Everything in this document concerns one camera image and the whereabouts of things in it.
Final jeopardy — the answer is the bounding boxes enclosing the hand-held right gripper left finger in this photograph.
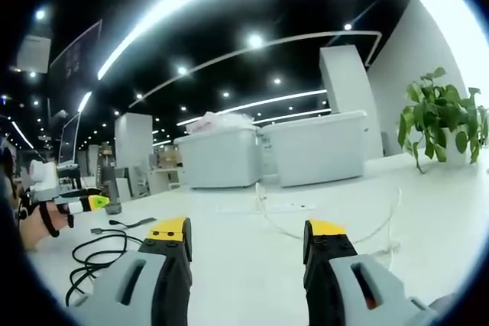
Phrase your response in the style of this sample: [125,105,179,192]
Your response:
[63,216,193,326]

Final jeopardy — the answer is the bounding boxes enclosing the white power cable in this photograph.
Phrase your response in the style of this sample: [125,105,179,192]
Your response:
[253,182,403,266]

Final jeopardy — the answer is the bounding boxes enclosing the black data cable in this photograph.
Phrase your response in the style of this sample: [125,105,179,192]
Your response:
[65,227,145,307]

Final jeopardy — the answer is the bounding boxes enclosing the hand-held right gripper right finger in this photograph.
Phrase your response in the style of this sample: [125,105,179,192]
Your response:
[303,219,440,326]

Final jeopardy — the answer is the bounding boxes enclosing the person's left hand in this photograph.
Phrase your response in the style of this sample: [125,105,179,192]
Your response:
[15,198,76,253]

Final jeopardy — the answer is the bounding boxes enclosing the clear plastic bags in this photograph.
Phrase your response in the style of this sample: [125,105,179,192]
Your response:
[185,110,256,133]

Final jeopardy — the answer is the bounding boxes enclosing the hanging white sign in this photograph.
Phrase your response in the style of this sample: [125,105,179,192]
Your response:
[16,33,53,74]

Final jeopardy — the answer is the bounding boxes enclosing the white desktop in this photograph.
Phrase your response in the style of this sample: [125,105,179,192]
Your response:
[23,150,489,326]

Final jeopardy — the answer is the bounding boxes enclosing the white storage box with bags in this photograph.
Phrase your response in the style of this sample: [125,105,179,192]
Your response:
[174,124,263,190]

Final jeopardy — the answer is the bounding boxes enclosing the green potted plant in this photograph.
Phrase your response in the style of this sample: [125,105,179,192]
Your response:
[396,66,489,174]

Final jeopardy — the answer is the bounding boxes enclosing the black Velcro strap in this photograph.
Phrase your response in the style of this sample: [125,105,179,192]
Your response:
[108,217,157,228]

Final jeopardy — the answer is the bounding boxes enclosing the computer monitor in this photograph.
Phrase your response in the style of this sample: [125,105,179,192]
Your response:
[57,111,83,169]

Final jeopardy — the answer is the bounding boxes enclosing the white plant pot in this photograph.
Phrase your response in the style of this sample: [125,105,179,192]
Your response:
[442,127,479,167]

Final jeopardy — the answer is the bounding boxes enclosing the white lidded storage box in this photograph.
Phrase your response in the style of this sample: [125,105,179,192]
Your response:
[262,109,368,189]

